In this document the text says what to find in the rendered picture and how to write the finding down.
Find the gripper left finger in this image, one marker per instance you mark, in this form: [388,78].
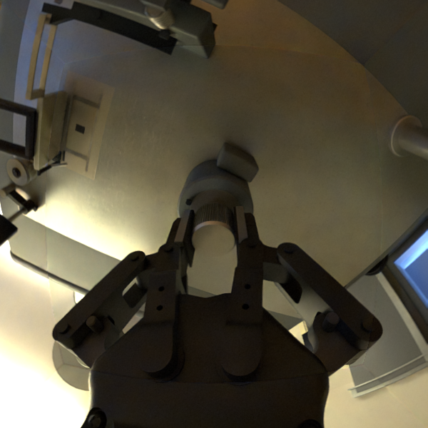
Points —
[100,301]

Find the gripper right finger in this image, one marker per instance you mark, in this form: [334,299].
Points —
[321,287]

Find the silver knurled reset knob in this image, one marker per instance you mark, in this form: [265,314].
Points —
[214,230]

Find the dark feed keeper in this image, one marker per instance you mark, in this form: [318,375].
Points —
[20,197]

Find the grey round counter housing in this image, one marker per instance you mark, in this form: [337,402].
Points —
[214,182]

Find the grey reel spindle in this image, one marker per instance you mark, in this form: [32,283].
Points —
[409,137]

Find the beige gate door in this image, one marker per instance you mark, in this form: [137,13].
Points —
[50,130]

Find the blue lit window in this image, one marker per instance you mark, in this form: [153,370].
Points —
[413,264]

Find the small grey block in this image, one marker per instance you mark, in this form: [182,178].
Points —
[238,163]

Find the silver round roller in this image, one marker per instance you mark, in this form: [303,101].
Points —
[19,171]

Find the beige aperture plate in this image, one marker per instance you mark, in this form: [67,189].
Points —
[95,110]

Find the silver threaded cylinder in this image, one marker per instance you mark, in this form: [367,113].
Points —
[160,17]

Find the grey ledge rail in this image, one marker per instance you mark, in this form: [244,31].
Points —
[388,374]

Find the black rectangular frame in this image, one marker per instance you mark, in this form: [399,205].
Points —
[30,132]

